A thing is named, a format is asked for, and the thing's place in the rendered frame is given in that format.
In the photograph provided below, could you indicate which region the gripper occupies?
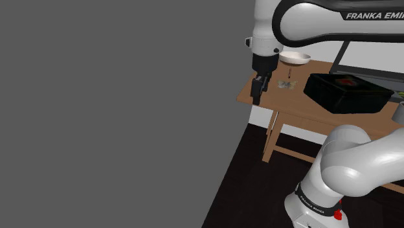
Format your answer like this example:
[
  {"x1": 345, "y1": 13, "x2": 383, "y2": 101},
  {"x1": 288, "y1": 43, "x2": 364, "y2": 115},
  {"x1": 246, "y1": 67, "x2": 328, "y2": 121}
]
[{"x1": 250, "y1": 52, "x2": 280, "y2": 106}]

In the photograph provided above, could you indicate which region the small pale butterfly figure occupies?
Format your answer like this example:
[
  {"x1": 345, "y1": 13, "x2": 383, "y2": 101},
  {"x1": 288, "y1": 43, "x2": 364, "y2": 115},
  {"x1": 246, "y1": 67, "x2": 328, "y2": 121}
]
[{"x1": 277, "y1": 80, "x2": 298, "y2": 91}]

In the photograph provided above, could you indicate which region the wooden table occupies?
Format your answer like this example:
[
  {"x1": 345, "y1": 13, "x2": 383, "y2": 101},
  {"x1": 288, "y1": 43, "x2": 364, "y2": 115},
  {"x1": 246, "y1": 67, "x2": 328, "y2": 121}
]
[{"x1": 236, "y1": 59, "x2": 404, "y2": 195}]

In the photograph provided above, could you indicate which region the white bowl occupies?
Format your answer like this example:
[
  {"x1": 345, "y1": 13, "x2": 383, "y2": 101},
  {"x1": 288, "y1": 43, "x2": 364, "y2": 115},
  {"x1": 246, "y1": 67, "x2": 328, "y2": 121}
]
[{"x1": 278, "y1": 51, "x2": 312, "y2": 66}]

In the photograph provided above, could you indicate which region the black box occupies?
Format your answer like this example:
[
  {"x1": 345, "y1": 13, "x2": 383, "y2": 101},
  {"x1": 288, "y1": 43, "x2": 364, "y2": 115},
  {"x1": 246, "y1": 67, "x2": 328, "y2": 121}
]
[{"x1": 302, "y1": 73, "x2": 396, "y2": 115}]

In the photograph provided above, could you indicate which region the grey cup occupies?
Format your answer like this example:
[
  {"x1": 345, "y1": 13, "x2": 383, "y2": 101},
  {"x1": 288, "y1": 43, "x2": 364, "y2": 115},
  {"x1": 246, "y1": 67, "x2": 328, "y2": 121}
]
[{"x1": 391, "y1": 100, "x2": 404, "y2": 126}]

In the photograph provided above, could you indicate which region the dark grey frame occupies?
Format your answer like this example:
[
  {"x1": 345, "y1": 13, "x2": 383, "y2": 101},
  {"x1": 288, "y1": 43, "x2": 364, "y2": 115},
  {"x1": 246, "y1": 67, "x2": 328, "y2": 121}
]
[{"x1": 329, "y1": 41, "x2": 404, "y2": 104}]

